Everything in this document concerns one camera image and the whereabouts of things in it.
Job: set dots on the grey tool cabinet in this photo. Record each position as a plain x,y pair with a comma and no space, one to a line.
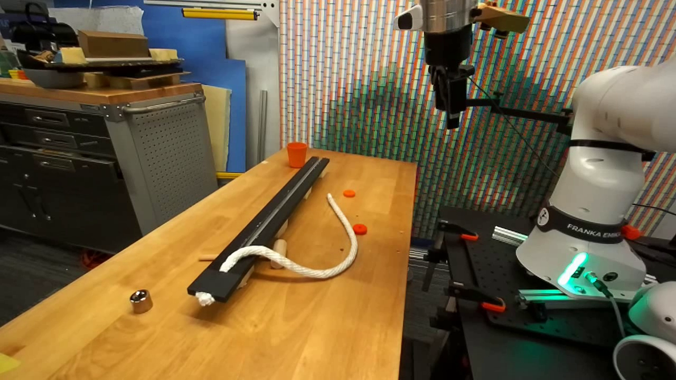
158,153

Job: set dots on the black rod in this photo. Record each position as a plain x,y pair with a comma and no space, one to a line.
528,113

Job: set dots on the black clamp orange tip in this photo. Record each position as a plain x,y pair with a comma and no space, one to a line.
475,296
457,232
631,232

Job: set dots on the metal rod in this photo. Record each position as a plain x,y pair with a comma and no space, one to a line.
262,126

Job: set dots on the long black board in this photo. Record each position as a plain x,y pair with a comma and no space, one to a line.
274,219

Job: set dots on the black tray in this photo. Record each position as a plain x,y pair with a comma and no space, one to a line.
105,63

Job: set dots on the short aluminium rail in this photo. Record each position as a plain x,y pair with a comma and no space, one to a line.
509,236

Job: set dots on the blue board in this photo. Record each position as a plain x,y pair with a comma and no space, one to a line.
200,47

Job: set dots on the metal cylinder weight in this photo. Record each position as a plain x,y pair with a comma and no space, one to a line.
141,302

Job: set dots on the orange plastic cup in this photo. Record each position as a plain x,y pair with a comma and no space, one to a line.
297,154

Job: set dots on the white rounded machine part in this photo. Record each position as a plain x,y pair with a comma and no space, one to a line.
652,327

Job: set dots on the brown box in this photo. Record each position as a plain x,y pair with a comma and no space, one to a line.
113,45

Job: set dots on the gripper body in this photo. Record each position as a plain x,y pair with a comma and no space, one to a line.
448,50

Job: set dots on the grey bowl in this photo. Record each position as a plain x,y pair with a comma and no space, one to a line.
53,79

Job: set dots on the yellow bar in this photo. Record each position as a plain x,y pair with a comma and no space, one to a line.
219,13

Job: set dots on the thick wooden dowel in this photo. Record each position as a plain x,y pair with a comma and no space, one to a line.
278,252

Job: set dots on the stack of wooden planks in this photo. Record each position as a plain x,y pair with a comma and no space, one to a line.
137,80

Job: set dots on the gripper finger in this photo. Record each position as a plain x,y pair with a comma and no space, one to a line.
458,97
441,95

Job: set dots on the long aluminium rail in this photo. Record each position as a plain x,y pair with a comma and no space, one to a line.
538,296

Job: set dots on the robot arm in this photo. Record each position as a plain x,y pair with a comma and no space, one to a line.
602,184

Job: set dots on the beige foam sheet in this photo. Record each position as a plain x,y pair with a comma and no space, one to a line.
217,126

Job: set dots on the yellow sticky note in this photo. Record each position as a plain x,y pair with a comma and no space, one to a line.
7,364

